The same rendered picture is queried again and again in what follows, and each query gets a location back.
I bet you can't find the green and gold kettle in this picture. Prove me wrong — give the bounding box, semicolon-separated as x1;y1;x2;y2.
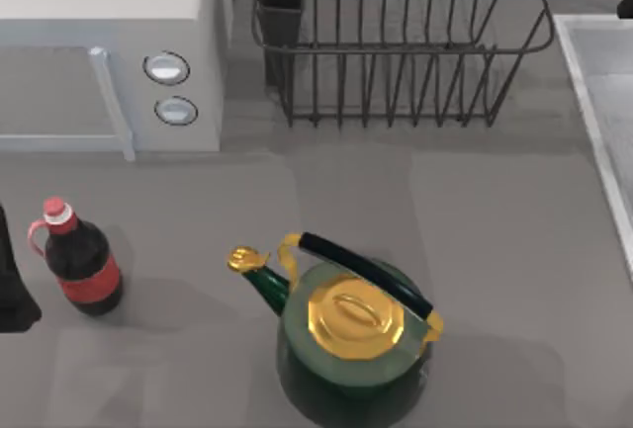
226;231;445;424

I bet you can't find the small round microwave knob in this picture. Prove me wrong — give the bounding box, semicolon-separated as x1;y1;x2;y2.
153;95;200;128

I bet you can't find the large round microwave knob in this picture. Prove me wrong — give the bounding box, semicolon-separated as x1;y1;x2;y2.
141;50;192;87

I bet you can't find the dark cola bottle red label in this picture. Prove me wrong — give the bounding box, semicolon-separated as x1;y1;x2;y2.
28;196;124;317

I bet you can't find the dark wire dish rack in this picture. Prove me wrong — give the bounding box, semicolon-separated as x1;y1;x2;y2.
249;0;555;128

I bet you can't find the microwave door handle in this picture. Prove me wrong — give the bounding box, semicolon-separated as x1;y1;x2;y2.
88;45;136;162

